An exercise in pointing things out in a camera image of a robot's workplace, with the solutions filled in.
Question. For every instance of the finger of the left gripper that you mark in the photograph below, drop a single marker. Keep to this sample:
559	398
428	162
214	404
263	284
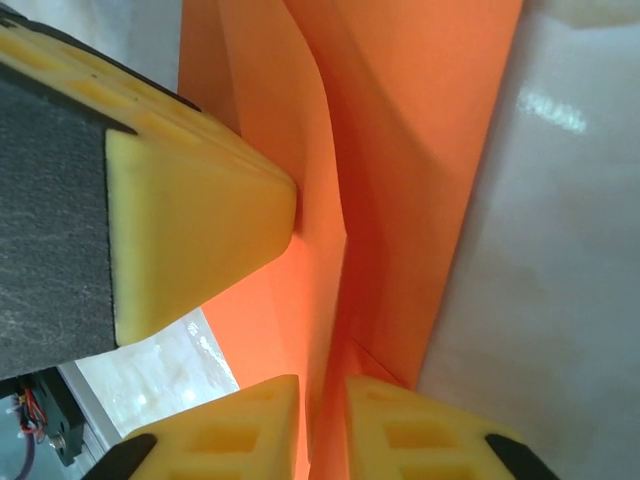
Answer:
100	80
175	225

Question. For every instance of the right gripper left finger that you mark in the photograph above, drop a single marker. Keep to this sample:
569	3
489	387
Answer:
225	440

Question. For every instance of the orange cloth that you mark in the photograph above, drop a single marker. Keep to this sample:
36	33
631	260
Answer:
400	150

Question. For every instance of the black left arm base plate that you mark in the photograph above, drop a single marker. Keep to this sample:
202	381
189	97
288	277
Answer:
55	415

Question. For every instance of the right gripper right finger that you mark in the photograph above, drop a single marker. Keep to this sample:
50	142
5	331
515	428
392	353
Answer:
425	440

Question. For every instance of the wide aluminium mounting rail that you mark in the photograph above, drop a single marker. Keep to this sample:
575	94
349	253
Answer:
90	430

